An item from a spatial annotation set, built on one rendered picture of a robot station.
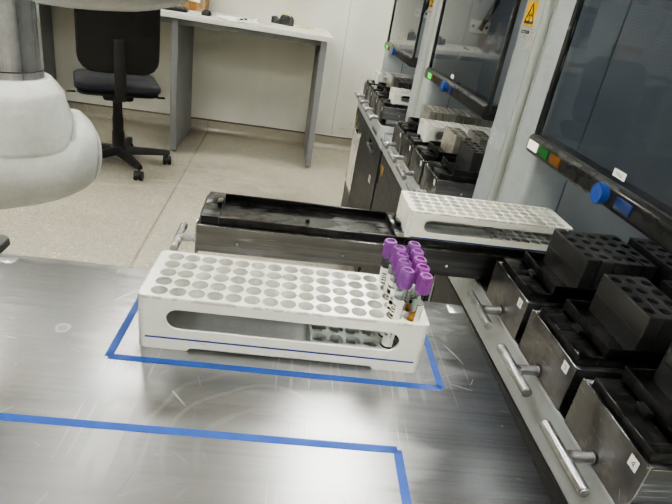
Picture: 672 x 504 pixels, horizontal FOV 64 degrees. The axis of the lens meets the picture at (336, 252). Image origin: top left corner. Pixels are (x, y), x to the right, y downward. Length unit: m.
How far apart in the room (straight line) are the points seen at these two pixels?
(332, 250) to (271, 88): 3.59
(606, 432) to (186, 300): 0.48
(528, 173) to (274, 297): 0.67
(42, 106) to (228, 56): 3.55
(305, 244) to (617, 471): 0.54
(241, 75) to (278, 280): 3.89
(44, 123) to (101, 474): 0.60
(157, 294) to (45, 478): 0.19
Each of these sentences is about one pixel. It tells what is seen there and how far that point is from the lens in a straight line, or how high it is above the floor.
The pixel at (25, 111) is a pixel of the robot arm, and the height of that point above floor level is 0.95.
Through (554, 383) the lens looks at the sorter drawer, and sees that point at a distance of 0.78.
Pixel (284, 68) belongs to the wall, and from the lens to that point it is 4.41.
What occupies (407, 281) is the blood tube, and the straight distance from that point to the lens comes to 0.54.
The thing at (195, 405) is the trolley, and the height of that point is 0.82.
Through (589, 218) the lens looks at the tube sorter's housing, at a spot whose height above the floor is 0.84.
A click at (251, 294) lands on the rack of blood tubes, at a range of 0.58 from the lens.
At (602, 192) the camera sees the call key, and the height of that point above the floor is 0.98.
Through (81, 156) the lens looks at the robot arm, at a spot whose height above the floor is 0.87.
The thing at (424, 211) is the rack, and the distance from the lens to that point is 0.92.
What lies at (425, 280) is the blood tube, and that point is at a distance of 0.54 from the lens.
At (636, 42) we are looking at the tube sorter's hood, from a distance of 0.88.
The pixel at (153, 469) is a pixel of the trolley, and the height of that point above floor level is 0.82.
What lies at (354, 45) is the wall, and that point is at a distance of 4.42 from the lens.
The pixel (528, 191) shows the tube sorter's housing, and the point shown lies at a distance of 1.11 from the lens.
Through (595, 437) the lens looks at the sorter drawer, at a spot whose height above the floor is 0.77.
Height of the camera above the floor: 1.18
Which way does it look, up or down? 26 degrees down
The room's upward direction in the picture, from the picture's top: 10 degrees clockwise
